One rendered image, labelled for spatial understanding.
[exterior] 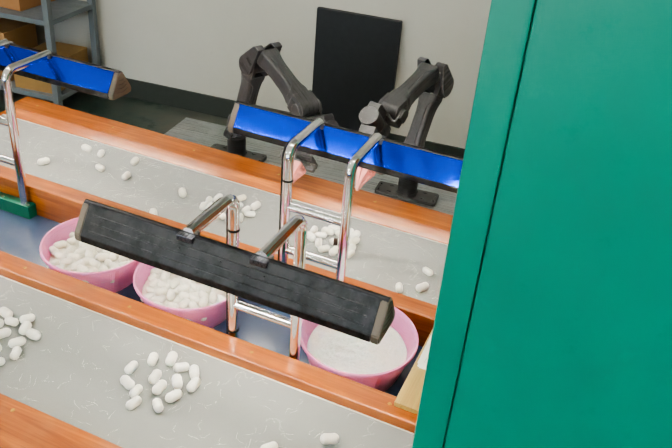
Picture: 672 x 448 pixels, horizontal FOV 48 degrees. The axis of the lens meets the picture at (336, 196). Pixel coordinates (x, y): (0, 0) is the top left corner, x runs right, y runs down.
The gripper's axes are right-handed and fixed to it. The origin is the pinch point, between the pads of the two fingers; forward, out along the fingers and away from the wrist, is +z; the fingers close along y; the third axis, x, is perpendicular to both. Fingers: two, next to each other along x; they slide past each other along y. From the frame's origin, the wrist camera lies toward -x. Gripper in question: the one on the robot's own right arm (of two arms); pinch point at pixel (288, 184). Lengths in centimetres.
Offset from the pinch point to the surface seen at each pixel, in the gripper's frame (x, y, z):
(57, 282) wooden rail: -38, -27, 50
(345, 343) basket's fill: -24, 39, 40
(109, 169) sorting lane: -2, -56, 12
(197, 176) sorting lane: 4.9, -30.8, 3.9
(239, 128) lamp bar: -33.5, -3.2, 0.0
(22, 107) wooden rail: 6, -104, -2
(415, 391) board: -35, 59, 45
